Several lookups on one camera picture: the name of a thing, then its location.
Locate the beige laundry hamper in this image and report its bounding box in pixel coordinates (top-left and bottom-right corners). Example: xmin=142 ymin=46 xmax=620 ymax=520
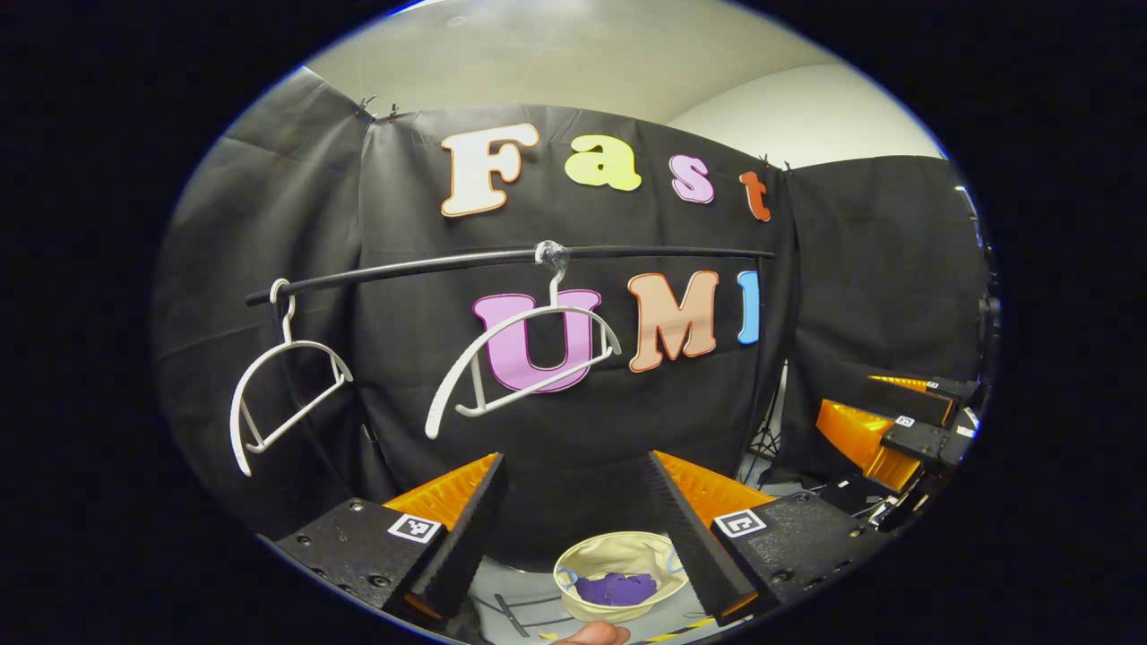
xmin=553 ymin=530 xmax=689 ymax=624

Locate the black backdrop cloth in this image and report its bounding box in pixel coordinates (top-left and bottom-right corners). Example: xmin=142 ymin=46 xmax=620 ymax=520
xmin=152 ymin=67 xmax=997 ymax=579

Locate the thin black light stand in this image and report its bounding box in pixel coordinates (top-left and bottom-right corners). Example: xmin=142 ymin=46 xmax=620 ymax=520
xmin=742 ymin=357 xmax=788 ymax=465

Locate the purple ribbed knit top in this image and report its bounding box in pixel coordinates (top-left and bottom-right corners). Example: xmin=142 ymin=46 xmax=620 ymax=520
xmin=573 ymin=572 xmax=660 ymax=608

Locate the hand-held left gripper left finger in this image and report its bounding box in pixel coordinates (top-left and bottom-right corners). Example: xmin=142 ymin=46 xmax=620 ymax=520
xmin=273 ymin=452 xmax=509 ymax=625

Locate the black clothes rack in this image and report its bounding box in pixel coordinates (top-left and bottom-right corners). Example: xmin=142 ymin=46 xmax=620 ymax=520
xmin=244 ymin=244 xmax=791 ymax=639

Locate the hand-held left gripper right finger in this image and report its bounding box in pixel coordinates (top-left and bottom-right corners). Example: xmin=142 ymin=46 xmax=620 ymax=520
xmin=643 ymin=450 xmax=872 ymax=626

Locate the person's foot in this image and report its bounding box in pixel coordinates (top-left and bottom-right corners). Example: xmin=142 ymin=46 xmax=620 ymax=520
xmin=549 ymin=620 xmax=633 ymax=645

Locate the white plastic hanger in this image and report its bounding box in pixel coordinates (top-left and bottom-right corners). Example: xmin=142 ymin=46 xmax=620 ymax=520
xmin=424 ymin=240 xmax=624 ymax=442
xmin=230 ymin=278 xmax=355 ymax=478

